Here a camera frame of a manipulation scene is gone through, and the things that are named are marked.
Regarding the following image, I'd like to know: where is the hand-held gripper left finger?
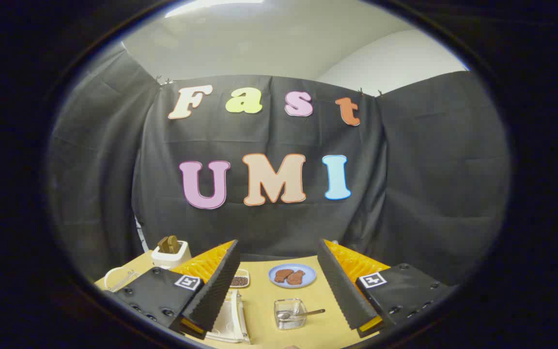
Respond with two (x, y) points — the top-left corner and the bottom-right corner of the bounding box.
(106, 239), (242, 340)

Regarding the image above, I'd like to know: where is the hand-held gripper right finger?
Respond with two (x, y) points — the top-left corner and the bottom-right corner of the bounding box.
(317, 238), (456, 338)

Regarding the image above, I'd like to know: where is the metal spoon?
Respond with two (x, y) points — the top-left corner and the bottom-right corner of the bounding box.
(278, 309), (326, 320)

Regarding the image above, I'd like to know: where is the blue plate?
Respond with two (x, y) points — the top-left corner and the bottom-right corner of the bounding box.
(268, 263), (317, 289)

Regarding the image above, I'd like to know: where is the cream toaster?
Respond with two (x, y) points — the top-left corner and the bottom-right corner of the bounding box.
(151, 241), (192, 270)

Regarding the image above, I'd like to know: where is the white wire dish rack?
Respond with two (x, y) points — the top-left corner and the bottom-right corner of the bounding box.
(104, 266), (251, 344)

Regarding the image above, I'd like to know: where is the metal wire basket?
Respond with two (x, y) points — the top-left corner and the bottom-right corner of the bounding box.
(274, 298), (308, 331)

